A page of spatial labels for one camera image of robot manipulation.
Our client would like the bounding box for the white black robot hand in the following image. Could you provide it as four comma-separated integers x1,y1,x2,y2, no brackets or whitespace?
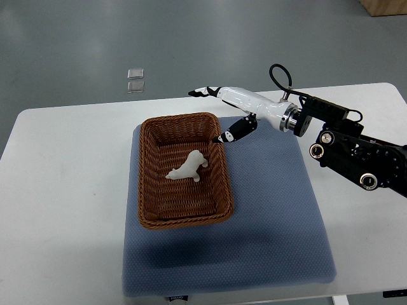
188,86,300,143

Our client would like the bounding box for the wooden box corner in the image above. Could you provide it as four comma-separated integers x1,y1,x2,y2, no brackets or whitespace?
359,0,406,17

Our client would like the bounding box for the lower metal floor plate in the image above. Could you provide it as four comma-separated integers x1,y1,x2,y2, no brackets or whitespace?
127,80,144,93

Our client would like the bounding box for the metal floor plate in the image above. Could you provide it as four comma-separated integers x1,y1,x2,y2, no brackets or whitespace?
127,80,144,93
127,68,144,79

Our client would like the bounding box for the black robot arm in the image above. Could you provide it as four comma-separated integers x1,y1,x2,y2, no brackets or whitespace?
269,64,406,196

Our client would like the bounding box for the upper metal floor plate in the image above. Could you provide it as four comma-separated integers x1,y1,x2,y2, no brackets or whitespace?
127,68,144,79

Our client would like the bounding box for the blue-grey textured mat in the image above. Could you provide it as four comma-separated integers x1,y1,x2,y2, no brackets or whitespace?
122,121,336,297

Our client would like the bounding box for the white bear figurine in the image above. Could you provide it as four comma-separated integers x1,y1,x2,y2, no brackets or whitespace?
165,150,209,182

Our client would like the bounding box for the brown wicker basket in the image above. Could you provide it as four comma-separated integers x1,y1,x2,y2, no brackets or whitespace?
138,112,234,230

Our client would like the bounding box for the black table control panel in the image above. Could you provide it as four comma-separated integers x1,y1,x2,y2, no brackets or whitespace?
382,290,407,299

